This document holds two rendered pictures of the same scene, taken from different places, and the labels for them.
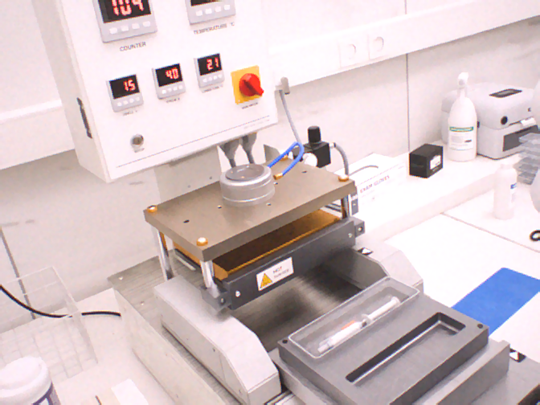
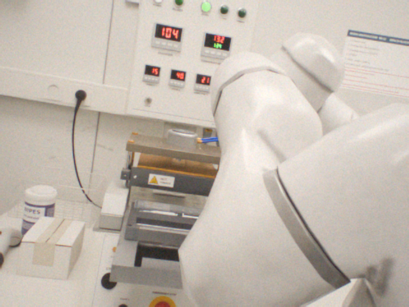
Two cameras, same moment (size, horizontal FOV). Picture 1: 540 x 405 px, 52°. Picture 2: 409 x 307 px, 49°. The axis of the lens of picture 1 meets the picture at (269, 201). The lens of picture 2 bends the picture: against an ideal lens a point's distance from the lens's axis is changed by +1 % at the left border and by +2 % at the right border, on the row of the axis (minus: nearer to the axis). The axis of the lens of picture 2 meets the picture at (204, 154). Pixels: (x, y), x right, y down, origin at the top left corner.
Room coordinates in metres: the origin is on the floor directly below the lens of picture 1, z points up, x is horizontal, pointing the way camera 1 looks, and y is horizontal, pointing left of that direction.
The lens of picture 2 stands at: (-0.24, -0.53, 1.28)
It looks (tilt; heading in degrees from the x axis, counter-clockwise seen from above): 9 degrees down; 26
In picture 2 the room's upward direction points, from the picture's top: 10 degrees clockwise
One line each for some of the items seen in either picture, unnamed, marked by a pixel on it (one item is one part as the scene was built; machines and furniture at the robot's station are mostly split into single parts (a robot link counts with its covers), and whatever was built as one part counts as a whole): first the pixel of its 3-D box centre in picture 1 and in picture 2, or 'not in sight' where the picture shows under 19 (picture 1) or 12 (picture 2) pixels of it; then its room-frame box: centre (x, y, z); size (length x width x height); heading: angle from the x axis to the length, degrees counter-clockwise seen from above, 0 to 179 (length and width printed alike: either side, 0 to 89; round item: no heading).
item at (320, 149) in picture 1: (309, 167); not in sight; (0.98, -0.09, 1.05); 0.15 x 0.05 x 0.15; 123
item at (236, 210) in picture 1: (250, 200); (186, 153); (0.79, 0.03, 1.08); 0.31 x 0.24 x 0.13; 123
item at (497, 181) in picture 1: (505, 189); not in sight; (1.21, -0.58, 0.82); 0.05 x 0.05 x 0.14
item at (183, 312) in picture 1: (210, 335); (117, 198); (0.62, 0.11, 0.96); 0.25 x 0.05 x 0.07; 33
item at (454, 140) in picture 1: (462, 117); not in sight; (1.52, -0.59, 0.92); 0.09 x 0.08 x 0.25; 154
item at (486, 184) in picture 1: (419, 181); not in sight; (1.44, -0.44, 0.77); 0.84 x 0.30 x 0.04; 119
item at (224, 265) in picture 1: (257, 218); (181, 162); (0.76, 0.02, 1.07); 0.22 x 0.17 x 0.10; 123
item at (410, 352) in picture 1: (381, 341); (176, 224); (0.54, -0.11, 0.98); 0.20 x 0.17 x 0.03; 123
